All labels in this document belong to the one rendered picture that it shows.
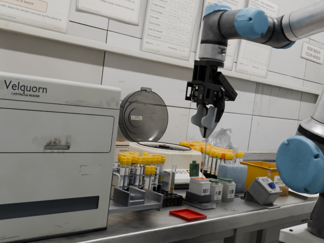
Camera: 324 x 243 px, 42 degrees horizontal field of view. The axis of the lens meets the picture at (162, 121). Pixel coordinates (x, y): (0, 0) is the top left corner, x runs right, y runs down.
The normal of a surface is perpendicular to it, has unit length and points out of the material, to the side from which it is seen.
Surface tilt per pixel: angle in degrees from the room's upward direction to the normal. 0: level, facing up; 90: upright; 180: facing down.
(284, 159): 97
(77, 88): 89
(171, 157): 90
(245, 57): 94
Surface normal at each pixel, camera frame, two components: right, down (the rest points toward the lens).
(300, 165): -0.83, 0.06
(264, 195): -0.71, -0.05
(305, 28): -0.54, 0.67
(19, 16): 0.70, 0.17
